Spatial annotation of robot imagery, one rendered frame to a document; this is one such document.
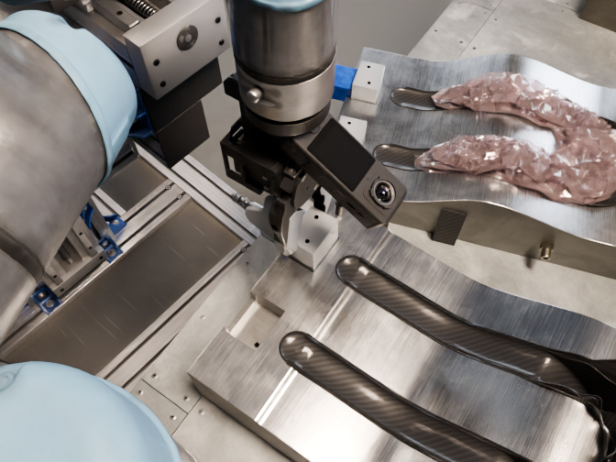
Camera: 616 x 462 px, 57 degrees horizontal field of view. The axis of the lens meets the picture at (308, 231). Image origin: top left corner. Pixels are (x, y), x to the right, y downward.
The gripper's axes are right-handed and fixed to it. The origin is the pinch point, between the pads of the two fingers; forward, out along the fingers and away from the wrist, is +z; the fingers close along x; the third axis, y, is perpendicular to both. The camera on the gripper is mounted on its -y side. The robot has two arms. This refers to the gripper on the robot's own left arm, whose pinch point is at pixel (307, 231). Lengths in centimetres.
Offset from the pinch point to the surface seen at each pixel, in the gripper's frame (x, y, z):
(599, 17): -67, -14, 11
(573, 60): -57, -14, 12
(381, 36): -130, 54, 92
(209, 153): -51, 73, 92
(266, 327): 9.9, -1.2, 5.9
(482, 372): 2.8, -22.7, 2.1
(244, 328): 11.4, 0.8, 5.9
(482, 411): 6.5, -24.2, 1.3
